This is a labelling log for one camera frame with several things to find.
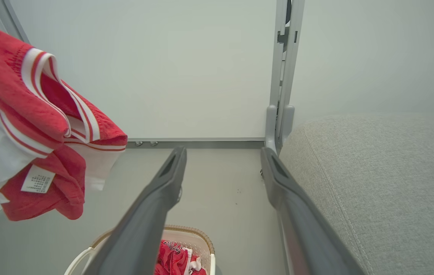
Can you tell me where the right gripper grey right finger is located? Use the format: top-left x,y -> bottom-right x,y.
261,147 -> 366,275

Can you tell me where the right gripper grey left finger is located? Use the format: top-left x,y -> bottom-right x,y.
82,147 -> 187,275

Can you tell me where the red garment with white lettering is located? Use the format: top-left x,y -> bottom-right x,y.
155,240 -> 207,275

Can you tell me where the red jersey with white panels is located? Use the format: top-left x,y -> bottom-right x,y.
0,13 -> 127,221

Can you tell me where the cream perforated laundry basket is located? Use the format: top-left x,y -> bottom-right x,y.
64,225 -> 216,275

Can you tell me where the grey fabric sofa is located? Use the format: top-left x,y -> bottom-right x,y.
280,113 -> 434,275

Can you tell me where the grey curved partition foot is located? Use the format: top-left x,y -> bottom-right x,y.
278,105 -> 295,145
265,105 -> 279,154

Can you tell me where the grey partition bottom rail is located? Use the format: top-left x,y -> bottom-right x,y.
126,137 -> 266,149

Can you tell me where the grey metal partition post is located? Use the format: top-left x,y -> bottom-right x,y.
269,0 -> 305,109

